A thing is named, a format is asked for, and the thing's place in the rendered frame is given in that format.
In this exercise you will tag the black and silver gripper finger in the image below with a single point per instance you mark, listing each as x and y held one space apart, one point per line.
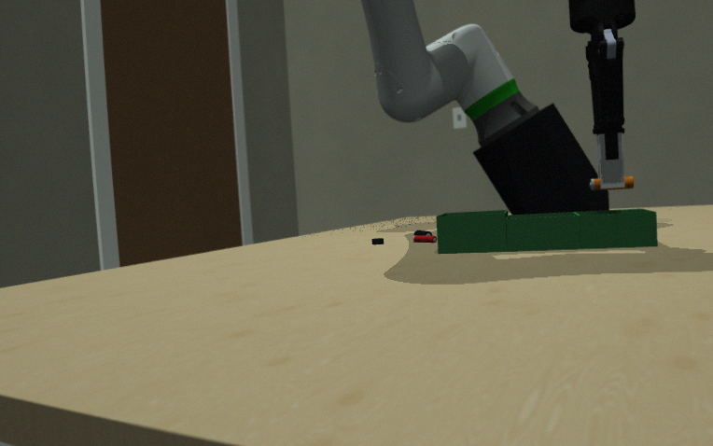
594 97
609 84

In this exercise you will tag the red cylinder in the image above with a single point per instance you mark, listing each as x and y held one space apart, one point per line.
424 239

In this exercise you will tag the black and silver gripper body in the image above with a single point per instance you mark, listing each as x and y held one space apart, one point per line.
594 16

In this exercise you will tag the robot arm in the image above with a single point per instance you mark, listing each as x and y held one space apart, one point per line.
413 80

